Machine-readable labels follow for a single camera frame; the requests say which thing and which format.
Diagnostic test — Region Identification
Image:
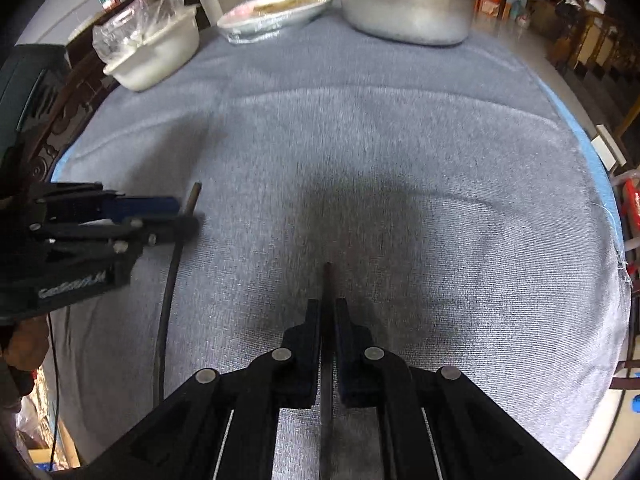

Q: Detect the dark chopstick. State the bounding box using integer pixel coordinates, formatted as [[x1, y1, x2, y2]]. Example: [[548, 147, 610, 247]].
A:
[[319, 262, 334, 480], [152, 181, 203, 409]]

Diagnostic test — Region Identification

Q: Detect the person's left hand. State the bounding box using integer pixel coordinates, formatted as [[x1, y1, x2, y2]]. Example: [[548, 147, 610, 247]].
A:
[[1, 316, 49, 413]]

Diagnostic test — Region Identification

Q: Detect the dark wooden sideboard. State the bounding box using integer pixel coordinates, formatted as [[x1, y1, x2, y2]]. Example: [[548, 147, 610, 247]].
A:
[[3, 0, 210, 188]]

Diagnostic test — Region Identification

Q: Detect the white bowl with plastic bag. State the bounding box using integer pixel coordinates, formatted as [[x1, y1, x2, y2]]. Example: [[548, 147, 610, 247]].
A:
[[92, 0, 200, 92]]

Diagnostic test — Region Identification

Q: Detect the grey tablecloth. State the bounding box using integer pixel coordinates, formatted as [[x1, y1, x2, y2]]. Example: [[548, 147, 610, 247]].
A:
[[51, 12, 630, 479]]

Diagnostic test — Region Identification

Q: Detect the patterned dish with food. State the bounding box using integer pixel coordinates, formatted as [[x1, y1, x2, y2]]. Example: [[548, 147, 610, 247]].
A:
[[216, 0, 333, 44]]

